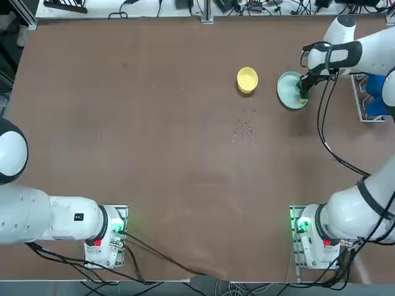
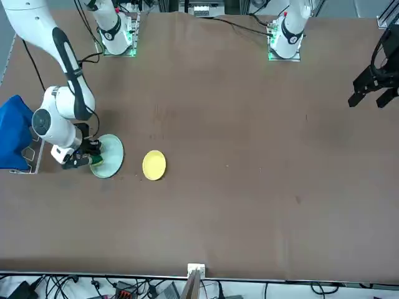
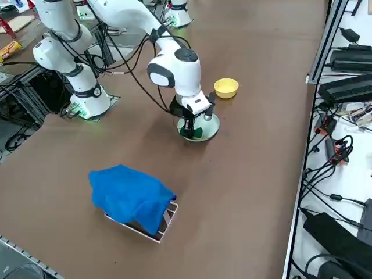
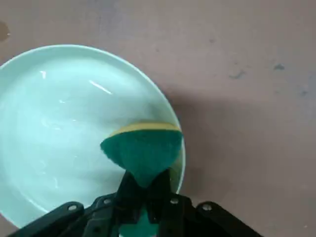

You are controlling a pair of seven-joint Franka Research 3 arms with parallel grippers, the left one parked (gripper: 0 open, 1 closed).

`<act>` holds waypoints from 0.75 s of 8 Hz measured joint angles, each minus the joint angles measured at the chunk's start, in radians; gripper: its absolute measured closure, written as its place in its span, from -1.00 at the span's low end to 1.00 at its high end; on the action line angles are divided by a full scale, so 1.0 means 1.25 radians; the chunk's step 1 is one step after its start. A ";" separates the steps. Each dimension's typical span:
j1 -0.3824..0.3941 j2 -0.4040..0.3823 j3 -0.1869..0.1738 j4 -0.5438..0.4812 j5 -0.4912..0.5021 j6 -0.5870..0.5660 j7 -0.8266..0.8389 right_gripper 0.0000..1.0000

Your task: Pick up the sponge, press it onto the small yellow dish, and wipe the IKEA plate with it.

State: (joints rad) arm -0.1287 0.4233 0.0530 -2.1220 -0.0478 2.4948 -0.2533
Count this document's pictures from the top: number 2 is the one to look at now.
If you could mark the white table edge bracket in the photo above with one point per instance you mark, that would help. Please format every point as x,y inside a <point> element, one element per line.
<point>196,268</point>

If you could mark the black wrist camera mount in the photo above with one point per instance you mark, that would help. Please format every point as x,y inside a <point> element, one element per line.
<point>76,163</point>

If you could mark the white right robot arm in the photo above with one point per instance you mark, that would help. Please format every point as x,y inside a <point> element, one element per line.
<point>28,21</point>

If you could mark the grey box under table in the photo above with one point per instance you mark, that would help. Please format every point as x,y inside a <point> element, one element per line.
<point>170,291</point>

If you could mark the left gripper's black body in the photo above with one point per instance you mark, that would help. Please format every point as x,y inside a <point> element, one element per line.
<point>391,62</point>

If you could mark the right arm's silver base plate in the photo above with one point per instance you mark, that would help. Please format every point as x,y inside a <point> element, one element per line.
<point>124,55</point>

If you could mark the aluminium frame post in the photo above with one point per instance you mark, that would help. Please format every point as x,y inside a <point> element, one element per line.
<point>191,288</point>

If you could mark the silver frame corner bracket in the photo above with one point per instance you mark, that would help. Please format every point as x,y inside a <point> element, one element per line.
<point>385,18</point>

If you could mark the black device with orange plugs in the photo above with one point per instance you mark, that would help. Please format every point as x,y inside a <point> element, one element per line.
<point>126,289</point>

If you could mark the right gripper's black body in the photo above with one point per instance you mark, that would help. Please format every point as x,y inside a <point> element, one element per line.
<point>87,137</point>

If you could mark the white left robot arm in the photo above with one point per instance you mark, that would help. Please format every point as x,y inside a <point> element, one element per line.
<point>291,31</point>

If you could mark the left arm's silver base plate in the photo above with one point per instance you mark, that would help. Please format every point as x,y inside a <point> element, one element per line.
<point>296,58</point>

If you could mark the small yellow dish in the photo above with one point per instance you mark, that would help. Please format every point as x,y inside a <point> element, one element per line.
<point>154,165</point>

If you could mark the blue cloth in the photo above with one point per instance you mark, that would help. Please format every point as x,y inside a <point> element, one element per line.
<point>12,130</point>

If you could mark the white power strip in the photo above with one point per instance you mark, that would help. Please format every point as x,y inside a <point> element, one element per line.
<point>201,11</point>

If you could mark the pale green round plate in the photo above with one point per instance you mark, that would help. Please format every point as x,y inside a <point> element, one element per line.
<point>112,152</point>

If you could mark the silver aluminium rack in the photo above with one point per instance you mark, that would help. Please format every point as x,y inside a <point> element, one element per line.
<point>39,159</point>

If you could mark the green and yellow sponge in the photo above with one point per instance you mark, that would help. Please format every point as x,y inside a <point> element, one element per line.
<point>98,159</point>

